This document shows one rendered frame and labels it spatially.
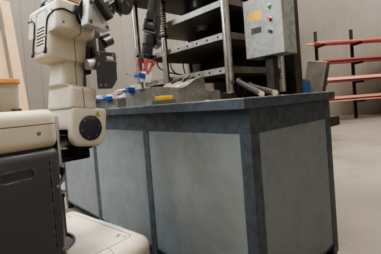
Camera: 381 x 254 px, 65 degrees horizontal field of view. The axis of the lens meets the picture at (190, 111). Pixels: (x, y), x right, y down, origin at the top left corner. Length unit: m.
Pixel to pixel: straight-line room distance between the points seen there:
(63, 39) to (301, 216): 1.21
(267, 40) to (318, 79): 5.27
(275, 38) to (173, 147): 1.05
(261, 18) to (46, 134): 1.56
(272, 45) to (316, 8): 9.44
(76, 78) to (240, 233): 0.89
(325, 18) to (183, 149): 10.24
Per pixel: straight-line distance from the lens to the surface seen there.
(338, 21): 11.17
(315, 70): 7.33
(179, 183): 1.38
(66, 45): 1.33
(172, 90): 1.58
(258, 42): 2.12
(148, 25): 1.59
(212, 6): 2.40
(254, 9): 2.18
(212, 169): 1.21
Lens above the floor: 0.80
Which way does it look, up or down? 2 degrees down
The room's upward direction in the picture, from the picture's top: 4 degrees counter-clockwise
